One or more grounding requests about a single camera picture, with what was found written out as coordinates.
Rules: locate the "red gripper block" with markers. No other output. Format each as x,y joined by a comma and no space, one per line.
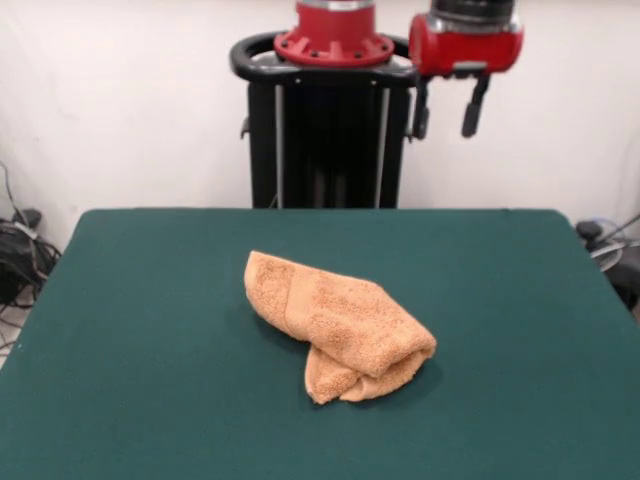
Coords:
470,50

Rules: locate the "orange terry towel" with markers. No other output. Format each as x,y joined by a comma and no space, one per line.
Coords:
340,320

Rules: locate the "black grey stand foot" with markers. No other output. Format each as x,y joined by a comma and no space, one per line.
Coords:
625,272
30,216

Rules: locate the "dark green table cloth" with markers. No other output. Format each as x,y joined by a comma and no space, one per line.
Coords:
150,310

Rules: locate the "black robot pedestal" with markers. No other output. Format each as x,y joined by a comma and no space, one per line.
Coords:
325,130

